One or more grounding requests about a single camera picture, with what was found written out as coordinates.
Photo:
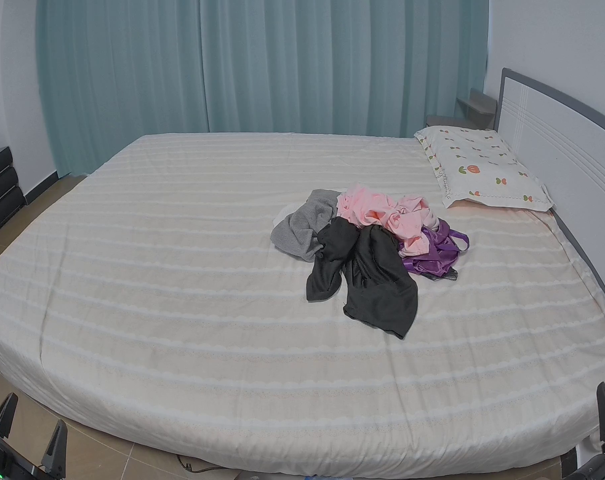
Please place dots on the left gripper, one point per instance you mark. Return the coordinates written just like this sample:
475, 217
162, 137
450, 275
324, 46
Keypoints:
12, 460

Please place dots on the black T-shirt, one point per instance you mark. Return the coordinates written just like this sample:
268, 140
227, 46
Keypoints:
377, 288

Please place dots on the bed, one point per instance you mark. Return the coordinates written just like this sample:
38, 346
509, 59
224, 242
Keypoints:
157, 268

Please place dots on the purple garment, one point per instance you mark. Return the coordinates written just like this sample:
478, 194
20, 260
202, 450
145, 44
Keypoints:
432, 258

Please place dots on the black chest of drawers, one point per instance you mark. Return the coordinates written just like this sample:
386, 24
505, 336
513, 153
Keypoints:
0, 188

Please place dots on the white printed pillow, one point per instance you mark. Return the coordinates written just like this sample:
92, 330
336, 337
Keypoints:
482, 168

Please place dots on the pink garment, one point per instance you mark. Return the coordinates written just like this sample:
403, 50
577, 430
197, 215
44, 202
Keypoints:
367, 208

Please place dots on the grey garment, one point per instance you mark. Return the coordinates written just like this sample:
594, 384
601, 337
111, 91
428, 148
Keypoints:
297, 233

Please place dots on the white garment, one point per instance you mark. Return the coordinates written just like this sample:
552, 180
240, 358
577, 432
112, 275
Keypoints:
284, 213

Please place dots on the grey bedside table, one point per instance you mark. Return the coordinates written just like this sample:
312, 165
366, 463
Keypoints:
477, 105

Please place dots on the blue-green curtain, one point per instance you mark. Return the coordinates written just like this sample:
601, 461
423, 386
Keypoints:
332, 48
122, 68

